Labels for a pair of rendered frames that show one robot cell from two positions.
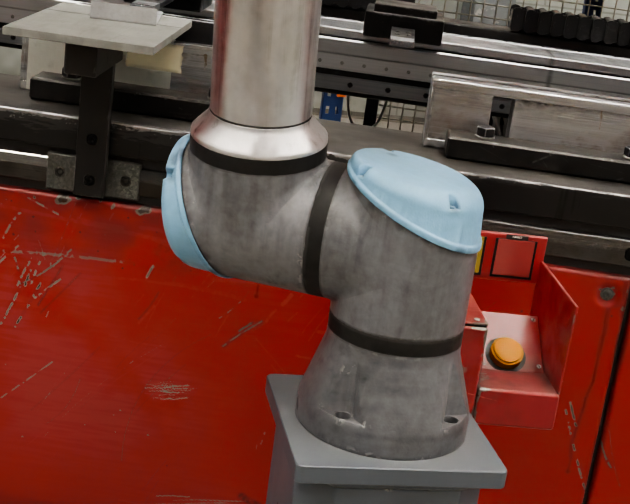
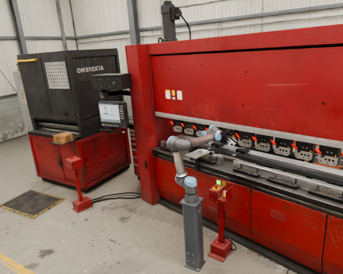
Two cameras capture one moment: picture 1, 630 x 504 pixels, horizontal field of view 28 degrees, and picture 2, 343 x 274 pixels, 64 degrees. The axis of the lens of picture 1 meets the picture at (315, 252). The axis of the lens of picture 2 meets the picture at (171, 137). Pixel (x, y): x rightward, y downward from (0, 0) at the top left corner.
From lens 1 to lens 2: 209 cm
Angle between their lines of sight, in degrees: 43
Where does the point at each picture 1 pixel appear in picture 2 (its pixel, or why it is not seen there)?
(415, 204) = (186, 182)
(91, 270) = (198, 178)
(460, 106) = (236, 164)
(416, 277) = (187, 188)
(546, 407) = (224, 202)
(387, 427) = (187, 200)
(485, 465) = (194, 205)
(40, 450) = not seen: hidden behind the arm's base
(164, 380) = (206, 192)
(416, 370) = (189, 196)
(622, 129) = (254, 169)
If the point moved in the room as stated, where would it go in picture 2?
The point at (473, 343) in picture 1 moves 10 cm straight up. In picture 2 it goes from (216, 194) to (216, 185)
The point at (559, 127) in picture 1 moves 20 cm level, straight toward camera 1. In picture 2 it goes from (247, 168) to (234, 173)
